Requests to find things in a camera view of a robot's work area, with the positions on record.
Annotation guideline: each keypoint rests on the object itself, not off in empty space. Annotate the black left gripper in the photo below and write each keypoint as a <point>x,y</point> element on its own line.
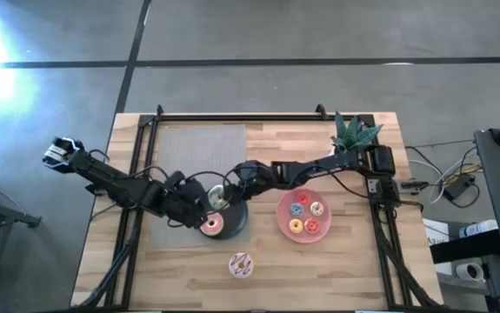
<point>182,200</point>

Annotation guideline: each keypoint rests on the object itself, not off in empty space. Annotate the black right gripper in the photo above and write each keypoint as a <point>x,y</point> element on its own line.
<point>254,178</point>

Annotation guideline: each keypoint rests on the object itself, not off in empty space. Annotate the large pink iced donut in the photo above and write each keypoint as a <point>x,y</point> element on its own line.
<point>219,227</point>

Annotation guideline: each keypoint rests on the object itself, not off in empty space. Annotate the large green iced donut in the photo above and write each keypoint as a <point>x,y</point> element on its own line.
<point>213,197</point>

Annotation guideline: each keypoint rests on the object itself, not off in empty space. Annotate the small blue donut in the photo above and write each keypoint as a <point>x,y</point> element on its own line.
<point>292,210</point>

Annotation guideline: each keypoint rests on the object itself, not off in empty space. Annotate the small red donut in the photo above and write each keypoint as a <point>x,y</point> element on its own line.
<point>307,226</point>
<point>298,198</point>

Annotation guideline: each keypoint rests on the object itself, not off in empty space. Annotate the small yellow donut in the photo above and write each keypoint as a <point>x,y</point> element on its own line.
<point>291,226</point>

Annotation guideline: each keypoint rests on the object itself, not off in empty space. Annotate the small cream donut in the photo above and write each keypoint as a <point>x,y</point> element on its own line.
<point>313,209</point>

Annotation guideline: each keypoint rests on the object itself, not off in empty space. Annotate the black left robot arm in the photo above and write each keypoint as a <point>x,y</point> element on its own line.
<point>115,184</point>

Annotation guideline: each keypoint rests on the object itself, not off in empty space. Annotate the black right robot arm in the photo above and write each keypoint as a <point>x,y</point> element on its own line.
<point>319,167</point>

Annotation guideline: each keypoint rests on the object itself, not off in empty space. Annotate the black plate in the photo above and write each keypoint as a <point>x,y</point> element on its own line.
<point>234,221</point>

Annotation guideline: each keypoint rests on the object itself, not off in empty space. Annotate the pink plate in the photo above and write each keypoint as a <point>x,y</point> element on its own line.
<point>284,217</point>

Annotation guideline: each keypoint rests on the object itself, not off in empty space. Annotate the grey table mat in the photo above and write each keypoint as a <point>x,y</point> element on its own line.
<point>202,148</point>

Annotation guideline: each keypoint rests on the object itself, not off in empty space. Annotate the pink white striped donut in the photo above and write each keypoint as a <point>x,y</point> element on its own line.
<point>233,266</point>

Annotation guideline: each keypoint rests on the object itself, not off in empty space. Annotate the green leafy plant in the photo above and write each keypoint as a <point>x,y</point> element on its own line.
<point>354,135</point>

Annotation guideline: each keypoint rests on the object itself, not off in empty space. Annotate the white paper sheet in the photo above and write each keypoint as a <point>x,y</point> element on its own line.
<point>436,232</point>

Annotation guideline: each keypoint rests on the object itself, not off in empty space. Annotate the black power adapter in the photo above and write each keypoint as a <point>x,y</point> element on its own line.
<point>458,187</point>

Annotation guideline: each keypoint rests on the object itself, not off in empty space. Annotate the black shelf bar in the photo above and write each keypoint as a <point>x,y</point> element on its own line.
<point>467,248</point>

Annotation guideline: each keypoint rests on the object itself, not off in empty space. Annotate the white tape roll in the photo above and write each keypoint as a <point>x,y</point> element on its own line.
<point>462,270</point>

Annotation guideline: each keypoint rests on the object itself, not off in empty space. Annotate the white bottle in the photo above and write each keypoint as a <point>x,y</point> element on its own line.
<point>480,228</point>

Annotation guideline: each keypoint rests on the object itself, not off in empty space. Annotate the black metal table frame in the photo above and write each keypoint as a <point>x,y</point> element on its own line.
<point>175,117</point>

